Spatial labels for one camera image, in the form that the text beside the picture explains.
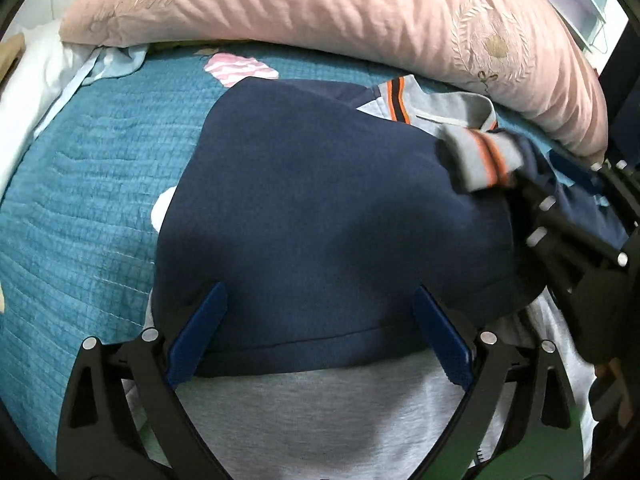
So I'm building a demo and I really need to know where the grey navy varsity jacket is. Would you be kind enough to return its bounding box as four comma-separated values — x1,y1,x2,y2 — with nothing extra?
119,74,632,480

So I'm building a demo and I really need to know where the person's right hand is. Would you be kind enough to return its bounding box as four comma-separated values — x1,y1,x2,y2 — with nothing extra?
589,358,634,428

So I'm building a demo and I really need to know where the teal quilted bed cover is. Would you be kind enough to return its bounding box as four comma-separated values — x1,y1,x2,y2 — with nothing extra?
0,41,551,470

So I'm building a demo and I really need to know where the pink folded quilt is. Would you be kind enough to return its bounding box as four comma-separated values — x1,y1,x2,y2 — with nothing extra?
60,0,608,162

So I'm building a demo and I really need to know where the light blue cloth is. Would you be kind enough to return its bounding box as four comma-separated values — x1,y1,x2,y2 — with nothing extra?
82,44,149,86

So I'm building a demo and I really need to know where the white pillow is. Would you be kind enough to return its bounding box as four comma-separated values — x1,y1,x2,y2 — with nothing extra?
1,20,96,188

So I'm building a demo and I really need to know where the tan folded garment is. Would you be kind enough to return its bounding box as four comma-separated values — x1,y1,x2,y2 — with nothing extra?
0,32,26,81

